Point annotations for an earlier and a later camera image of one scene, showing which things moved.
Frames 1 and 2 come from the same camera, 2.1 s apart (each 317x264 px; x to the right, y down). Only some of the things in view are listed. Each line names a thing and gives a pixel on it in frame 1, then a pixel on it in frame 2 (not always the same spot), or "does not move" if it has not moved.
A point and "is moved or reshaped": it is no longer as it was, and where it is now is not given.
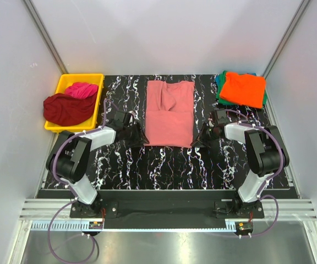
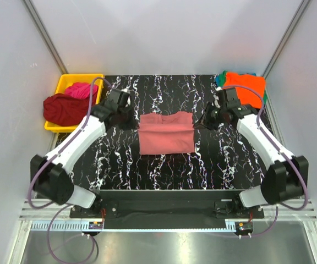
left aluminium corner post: (45, 36) does not move
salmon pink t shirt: (169, 120) is moved or reshaped
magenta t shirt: (81, 90) does not move
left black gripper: (140, 136) → (132, 124)
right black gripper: (196, 143) → (206, 121)
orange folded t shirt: (246, 89) does not move
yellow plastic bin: (69, 78) does not move
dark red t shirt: (65, 110) does not move
